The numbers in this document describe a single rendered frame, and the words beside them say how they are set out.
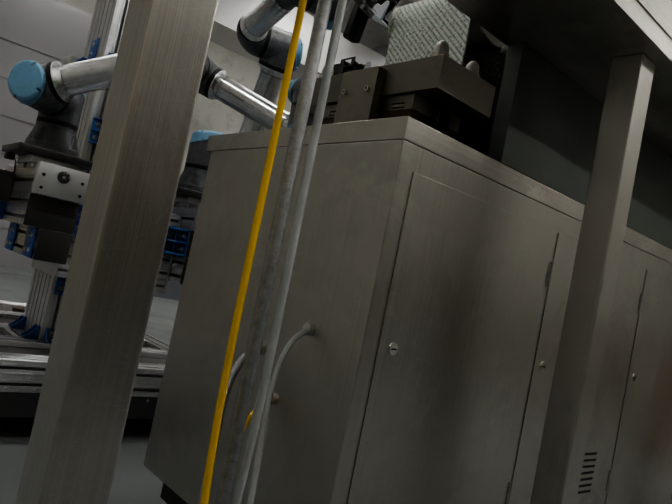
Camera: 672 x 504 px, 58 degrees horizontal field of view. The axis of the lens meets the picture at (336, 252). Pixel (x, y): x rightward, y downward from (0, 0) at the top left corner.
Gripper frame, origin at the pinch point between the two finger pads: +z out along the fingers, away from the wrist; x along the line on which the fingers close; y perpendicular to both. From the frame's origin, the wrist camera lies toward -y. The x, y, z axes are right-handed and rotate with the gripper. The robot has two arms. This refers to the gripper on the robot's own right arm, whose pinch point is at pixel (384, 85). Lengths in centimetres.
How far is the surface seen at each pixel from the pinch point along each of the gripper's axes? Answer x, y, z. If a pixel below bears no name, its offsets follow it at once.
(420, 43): -0.5, 8.6, 9.7
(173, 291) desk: 265, -99, -597
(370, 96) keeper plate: -22.2, -12.9, 21.2
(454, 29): -0.5, 10.2, 18.9
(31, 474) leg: -77, -69, 51
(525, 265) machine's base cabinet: 16, -37, 36
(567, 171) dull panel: 26.0, -13.9, 35.8
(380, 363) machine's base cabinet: -21, -60, 36
